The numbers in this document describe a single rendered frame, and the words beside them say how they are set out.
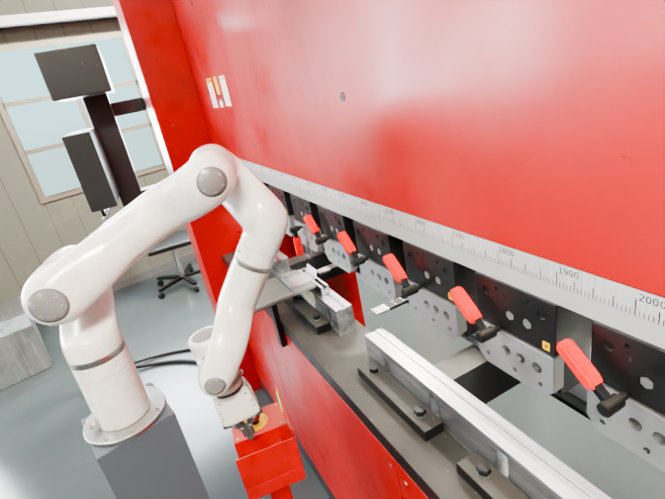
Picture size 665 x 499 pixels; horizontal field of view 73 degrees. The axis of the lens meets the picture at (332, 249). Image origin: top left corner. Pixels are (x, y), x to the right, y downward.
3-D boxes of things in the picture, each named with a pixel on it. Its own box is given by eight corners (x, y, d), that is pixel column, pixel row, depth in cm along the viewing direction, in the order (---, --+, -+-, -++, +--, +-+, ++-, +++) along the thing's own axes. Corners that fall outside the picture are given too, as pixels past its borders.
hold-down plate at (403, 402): (358, 375, 127) (356, 366, 126) (374, 367, 129) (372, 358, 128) (426, 443, 101) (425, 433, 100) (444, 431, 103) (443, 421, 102)
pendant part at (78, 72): (110, 215, 267) (50, 61, 235) (153, 203, 275) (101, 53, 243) (107, 238, 223) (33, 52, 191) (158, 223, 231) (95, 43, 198)
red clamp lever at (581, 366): (557, 343, 56) (614, 416, 52) (579, 330, 58) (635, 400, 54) (549, 348, 58) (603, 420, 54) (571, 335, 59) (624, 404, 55)
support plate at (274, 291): (230, 296, 162) (229, 294, 161) (296, 271, 171) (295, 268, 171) (244, 316, 146) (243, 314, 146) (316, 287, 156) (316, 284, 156)
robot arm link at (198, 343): (240, 382, 108) (238, 360, 116) (221, 338, 103) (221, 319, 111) (207, 396, 107) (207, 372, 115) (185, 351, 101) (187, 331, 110)
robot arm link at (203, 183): (72, 309, 103) (47, 347, 88) (29, 271, 98) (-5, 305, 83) (247, 175, 102) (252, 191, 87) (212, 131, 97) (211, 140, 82)
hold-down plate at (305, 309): (284, 302, 175) (283, 295, 174) (297, 297, 177) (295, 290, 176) (318, 335, 149) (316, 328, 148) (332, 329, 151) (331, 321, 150)
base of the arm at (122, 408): (94, 462, 97) (58, 394, 90) (77, 420, 111) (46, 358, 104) (177, 412, 107) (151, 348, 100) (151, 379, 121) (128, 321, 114)
